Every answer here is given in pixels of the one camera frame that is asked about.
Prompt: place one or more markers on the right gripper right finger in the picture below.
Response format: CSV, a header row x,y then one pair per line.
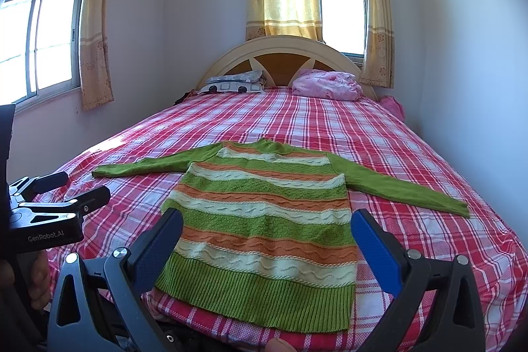
x,y
455,320

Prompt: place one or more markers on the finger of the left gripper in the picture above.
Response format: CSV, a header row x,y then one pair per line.
x,y
26,189
82,204

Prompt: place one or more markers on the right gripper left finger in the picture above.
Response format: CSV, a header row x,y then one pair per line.
x,y
77,321

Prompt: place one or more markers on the green striped knit sweater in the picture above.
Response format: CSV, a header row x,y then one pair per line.
x,y
266,235

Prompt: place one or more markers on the person's left hand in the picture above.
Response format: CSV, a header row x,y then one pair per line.
x,y
39,286

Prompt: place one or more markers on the left yellow curtain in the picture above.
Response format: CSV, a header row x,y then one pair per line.
x,y
94,66

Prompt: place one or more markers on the left window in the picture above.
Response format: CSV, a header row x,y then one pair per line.
x,y
39,49

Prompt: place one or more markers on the red plaid bed sheet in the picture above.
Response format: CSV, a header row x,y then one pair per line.
x,y
362,132

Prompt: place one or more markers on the pink cloth beside bed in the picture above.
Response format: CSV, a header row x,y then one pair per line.
x,y
390,104

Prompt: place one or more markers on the cream wooden headboard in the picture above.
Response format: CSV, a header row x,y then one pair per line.
x,y
281,59

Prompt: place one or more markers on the pink pillow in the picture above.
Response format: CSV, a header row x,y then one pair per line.
x,y
340,86

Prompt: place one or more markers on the right yellow curtain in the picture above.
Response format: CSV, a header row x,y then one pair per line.
x,y
379,56

